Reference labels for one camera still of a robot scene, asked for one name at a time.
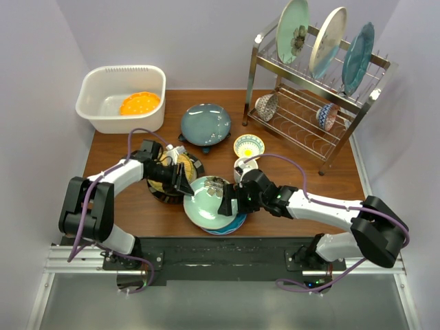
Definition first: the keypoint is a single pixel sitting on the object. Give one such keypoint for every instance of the mint flower plate in rack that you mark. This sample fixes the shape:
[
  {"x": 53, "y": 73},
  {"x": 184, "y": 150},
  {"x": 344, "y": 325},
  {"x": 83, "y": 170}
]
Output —
[{"x": 292, "y": 31}]

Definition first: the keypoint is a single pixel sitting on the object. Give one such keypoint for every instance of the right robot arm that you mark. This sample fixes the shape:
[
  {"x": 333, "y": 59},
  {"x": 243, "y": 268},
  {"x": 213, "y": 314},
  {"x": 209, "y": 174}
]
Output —
[{"x": 371, "y": 229}]

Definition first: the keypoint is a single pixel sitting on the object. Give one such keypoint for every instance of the white ceramic mug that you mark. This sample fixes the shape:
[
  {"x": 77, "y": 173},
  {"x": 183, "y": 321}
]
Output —
[{"x": 239, "y": 172}]

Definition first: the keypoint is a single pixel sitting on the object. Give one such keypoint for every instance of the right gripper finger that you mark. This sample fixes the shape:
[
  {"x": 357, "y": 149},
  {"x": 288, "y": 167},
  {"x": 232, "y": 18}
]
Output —
[
  {"x": 227, "y": 208},
  {"x": 244, "y": 205}
]

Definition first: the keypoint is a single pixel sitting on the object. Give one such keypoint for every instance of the beige blue plate in rack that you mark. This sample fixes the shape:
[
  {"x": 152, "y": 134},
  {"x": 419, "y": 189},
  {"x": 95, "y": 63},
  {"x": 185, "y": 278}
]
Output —
[{"x": 327, "y": 42}]

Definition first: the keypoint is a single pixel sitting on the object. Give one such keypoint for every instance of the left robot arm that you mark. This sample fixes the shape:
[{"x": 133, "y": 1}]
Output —
[{"x": 87, "y": 214}]

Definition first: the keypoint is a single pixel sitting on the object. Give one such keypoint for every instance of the yellow teal patterned bowl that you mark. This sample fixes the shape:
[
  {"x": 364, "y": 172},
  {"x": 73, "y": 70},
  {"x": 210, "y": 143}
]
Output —
[{"x": 248, "y": 145}]

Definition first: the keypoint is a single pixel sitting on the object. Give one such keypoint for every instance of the white plastic bin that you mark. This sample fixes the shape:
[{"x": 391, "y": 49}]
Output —
[{"x": 104, "y": 90}]

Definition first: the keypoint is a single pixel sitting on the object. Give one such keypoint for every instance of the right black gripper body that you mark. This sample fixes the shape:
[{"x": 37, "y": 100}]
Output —
[{"x": 258, "y": 201}]

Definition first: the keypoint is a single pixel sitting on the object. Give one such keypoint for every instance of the brown patterned bowl in rack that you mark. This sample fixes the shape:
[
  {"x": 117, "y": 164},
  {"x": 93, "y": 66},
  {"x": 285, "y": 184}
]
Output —
[{"x": 266, "y": 106}]

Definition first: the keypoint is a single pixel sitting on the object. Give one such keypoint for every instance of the blue-grey blossom plate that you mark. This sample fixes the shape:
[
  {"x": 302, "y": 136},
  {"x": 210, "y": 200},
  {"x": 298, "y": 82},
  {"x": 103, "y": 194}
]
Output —
[{"x": 205, "y": 125}]

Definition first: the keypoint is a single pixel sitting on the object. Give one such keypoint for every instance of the blue red bowl in rack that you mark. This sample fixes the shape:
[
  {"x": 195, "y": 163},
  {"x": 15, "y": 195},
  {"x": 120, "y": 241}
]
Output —
[{"x": 326, "y": 116}]

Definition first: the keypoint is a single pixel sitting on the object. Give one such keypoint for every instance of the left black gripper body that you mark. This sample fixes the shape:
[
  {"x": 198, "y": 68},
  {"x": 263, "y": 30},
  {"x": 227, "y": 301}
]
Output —
[{"x": 168, "y": 174}]

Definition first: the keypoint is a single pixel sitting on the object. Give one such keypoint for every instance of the teal scalloped plate in rack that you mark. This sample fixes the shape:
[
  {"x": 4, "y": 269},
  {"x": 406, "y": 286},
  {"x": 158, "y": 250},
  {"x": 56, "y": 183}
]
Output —
[{"x": 357, "y": 59}]

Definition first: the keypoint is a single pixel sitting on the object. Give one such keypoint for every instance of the woven straw round mat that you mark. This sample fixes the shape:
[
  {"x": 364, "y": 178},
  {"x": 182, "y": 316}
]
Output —
[{"x": 151, "y": 166}]

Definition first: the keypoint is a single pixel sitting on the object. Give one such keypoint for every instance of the mint green flower plate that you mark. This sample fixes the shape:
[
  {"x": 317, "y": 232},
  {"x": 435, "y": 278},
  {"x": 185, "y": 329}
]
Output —
[{"x": 202, "y": 207}]

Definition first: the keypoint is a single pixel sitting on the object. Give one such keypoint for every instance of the orange dotted scalloped plate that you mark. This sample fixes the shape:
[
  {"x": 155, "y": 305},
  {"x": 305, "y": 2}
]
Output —
[{"x": 139, "y": 104}]

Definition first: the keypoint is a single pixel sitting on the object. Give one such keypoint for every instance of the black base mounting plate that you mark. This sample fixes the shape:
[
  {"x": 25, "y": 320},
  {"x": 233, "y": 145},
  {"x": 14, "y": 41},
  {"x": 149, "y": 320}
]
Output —
[{"x": 231, "y": 258}]

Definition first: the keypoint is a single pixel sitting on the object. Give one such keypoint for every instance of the black patterned rim plate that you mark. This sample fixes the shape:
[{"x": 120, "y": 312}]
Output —
[{"x": 194, "y": 169}]

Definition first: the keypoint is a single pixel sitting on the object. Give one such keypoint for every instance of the blue dotted scalloped plate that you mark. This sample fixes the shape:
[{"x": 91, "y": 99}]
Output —
[{"x": 238, "y": 221}]

